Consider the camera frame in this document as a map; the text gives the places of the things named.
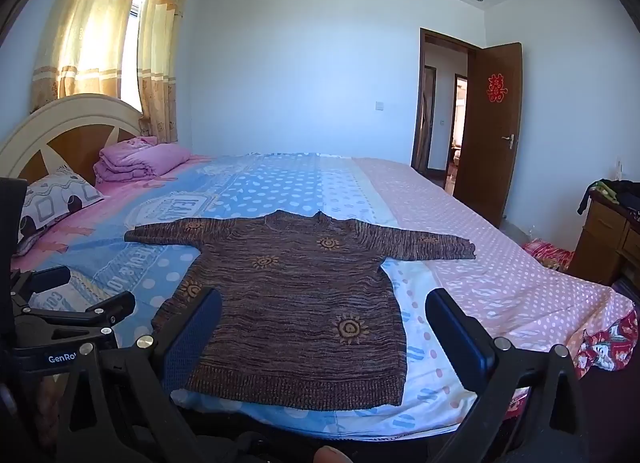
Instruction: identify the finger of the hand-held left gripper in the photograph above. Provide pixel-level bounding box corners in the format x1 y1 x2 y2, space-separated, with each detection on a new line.
10 265 72 309
15 290 137 336

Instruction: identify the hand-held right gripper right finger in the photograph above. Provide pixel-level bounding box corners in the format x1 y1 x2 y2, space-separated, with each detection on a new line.
425 288 591 463

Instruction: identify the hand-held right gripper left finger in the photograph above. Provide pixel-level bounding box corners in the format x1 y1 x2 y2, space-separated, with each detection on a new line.
55 287 223 463

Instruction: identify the brown knitted sweater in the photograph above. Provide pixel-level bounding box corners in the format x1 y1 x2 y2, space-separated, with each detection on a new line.
124 210 477 408

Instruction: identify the dark clothes pile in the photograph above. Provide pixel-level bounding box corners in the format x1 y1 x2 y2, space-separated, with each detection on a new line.
577 179 640 216

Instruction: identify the person's right hand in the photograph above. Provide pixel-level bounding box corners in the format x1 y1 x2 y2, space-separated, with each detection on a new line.
312 445 357 463

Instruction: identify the grey patterned pillow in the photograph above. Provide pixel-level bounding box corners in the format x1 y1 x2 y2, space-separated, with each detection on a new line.
17 164 106 246

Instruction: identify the red patterned bag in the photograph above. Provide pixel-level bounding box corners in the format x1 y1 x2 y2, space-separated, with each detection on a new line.
522 238 576 271

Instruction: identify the folded pink quilt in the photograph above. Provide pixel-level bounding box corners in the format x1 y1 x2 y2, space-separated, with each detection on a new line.
93 137 192 185

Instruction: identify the red floral bed skirt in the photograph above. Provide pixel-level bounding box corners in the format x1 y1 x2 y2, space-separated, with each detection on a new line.
505 303 638 424

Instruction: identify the cream wooden headboard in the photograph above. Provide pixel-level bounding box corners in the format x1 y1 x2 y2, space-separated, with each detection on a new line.
0 94 146 189

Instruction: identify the wooden cabinet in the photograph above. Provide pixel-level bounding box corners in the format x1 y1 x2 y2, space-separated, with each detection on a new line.
572 190 640 286

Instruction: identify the brown wooden door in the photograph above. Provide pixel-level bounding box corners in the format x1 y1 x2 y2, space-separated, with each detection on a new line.
452 42 524 229

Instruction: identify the printed blue pink bed sheet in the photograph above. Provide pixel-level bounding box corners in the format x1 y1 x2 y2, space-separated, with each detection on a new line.
10 152 638 444

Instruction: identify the narrow yellow patterned curtain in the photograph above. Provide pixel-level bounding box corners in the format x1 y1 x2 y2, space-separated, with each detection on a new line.
136 0 193 144

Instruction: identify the wide yellow patterned curtain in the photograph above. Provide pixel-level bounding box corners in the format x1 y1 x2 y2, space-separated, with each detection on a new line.
30 0 151 111

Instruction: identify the red paper door decoration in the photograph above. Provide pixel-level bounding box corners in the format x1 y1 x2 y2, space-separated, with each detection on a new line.
486 74 508 103

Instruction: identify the brown door frame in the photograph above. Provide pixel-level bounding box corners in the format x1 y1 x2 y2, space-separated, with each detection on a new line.
410 27 486 189

